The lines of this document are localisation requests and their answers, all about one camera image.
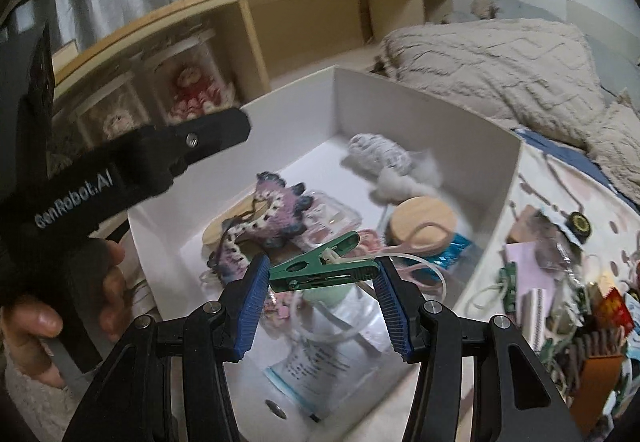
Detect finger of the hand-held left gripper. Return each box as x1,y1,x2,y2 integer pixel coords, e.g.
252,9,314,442
150,108,252,173

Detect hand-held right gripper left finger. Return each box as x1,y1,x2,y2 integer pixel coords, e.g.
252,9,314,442
62,254,273,442

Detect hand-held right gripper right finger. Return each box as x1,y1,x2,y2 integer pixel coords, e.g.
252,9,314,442
372,256,583,442

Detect green clothespin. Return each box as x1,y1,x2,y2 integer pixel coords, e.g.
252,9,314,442
500,262,518,313
269,231,381,293

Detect face mask packet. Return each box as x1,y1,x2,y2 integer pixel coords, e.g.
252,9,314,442
262,292,401,423

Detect purple crocheted pouch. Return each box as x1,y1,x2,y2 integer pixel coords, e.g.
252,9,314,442
207,172,321,283

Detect white cardboard box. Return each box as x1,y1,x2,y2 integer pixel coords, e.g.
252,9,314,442
127,66,523,442

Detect person's left forearm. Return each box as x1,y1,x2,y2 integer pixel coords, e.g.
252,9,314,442
5,362,76,442

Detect person's left hand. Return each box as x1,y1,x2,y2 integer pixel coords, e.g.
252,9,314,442
0,241,127,388

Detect pink beads bag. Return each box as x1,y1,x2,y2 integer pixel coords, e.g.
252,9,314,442
265,292,296,323

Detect red doll display case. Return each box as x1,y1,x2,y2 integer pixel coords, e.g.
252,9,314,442
135,29,238,125

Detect pink scissors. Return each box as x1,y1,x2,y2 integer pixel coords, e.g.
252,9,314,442
350,222,453,287

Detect mint green cup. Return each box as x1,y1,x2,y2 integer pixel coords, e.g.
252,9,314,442
300,287,351,307

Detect white zip tie loop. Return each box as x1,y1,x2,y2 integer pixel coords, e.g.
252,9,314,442
462,279,506,310

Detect wooden oval case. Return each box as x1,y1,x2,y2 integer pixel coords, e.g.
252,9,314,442
202,212,261,255

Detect shiny blue packet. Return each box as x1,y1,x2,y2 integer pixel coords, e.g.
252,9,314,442
430,234,473,267

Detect white doll display case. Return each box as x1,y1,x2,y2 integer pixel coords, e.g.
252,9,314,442
55,72,151,157

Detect round wooden lid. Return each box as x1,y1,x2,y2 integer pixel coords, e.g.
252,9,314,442
385,197,458,257

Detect clear plastic case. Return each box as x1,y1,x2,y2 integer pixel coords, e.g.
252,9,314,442
300,192,363,243

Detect white yarn ball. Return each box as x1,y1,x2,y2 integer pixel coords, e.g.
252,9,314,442
370,149,446,203

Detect purple card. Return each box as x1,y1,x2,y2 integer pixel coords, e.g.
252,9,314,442
502,242,556,313

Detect wooden shelf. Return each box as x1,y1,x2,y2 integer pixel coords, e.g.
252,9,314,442
50,0,453,133

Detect white matchbox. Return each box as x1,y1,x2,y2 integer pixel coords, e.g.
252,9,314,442
522,289,551,353

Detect small wooden block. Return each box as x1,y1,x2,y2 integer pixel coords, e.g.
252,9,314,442
507,207,543,243

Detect white mesh ball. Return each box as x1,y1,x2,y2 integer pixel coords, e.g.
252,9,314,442
346,133,416,175

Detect clear plastic bag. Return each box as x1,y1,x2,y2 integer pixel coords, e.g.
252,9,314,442
530,217,586,267

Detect printed blanket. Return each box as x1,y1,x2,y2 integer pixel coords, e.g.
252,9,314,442
450,132,640,442

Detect black tape roll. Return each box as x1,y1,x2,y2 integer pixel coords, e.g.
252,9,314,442
565,212,592,243

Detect brown leather case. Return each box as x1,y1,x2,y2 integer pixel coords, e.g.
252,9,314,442
570,354,626,433

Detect red snack packet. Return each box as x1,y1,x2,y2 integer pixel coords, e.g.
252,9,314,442
590,287,633,327

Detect blue bed sheet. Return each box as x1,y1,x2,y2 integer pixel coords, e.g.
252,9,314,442
515,127,640,210

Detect beige knitted blanket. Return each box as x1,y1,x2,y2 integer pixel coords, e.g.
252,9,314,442
377,19,608,147

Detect beige knit pillow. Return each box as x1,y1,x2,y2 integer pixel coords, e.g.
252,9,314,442
587,89,640,203

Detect beige plush toy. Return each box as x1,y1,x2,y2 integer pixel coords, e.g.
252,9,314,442
470,0,501,20

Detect grey headboard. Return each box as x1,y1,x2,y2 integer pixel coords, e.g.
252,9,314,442
565,0,640,52

